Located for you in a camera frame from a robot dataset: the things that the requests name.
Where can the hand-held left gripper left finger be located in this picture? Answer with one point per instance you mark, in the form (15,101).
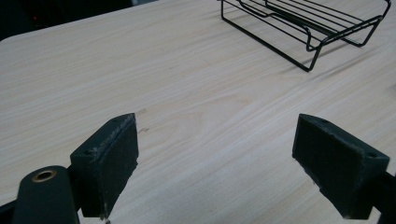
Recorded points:
(106,165)

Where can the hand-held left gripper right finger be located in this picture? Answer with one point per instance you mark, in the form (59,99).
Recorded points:
(336,165)

